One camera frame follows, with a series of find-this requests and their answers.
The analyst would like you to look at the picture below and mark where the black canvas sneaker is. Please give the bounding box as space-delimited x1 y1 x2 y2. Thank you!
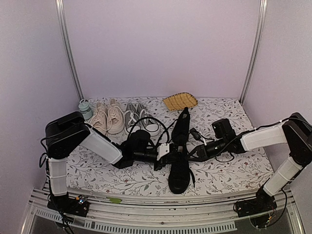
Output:
168 144 195 194
171 107 190 146

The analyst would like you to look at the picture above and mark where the aluminium frame post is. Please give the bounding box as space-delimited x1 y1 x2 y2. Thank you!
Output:
239 0 268 106
55 0 84 100

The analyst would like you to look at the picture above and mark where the beige sneaker right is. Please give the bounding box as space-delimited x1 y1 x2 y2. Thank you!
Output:
108 98 125 135

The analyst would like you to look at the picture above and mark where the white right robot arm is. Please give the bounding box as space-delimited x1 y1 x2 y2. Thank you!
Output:
187 113 312 217

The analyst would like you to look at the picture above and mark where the grey sneaker right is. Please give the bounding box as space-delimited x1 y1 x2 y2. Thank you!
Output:
136 102 160 137

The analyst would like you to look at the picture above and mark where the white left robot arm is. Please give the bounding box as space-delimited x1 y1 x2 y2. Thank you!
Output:
39 112 176 216

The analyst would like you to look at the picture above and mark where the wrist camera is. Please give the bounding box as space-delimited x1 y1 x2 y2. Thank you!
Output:
190 128 207 145
156 143 170 161

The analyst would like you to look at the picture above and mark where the woven bamboo tray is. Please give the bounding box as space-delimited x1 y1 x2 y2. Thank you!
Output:
163 92 198 111

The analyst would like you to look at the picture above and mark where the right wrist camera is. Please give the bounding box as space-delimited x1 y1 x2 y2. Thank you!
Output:
190 128 207 145

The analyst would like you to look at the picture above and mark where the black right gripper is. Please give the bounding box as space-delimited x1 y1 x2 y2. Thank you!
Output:
185 137 228 162

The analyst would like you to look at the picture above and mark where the pale green small jar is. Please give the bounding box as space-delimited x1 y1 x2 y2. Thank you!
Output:
78 99 93 120

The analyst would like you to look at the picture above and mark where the aluminium frame post right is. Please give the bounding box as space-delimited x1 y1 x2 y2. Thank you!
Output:
239 0 268 106

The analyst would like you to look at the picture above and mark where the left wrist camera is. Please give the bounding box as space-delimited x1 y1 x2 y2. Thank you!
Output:
156 143 170 161

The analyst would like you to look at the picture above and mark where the grey sneaker left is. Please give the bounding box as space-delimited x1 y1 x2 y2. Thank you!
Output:
124 102 139 133

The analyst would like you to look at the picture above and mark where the aluminium front rail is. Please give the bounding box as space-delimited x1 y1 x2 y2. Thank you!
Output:
20 187 305 234

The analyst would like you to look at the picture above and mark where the grey sneaker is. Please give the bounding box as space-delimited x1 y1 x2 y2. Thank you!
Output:
124 102 139 133
136 102 160 137

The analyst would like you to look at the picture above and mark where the black front canvas sneaker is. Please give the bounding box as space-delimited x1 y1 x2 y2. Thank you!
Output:
168 144 195 194

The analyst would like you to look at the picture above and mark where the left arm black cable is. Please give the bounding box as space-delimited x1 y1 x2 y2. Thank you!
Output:
129 117 171 144

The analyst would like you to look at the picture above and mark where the green tape piece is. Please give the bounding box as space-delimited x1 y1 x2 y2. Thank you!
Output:
107 197 122 204

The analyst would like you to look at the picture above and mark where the black rear canvas sneaker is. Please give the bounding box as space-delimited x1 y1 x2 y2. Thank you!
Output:
171 107 190 146

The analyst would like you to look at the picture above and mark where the beige sneaker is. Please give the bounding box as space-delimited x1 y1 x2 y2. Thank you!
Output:
88 102 110 135
108 98 125 135

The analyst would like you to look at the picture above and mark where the aluminium frame post left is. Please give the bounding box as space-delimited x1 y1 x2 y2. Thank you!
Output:
55 0 84 100

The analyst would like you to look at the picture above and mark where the beige sneaker left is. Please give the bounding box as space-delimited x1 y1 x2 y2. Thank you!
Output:
88 102 110 135

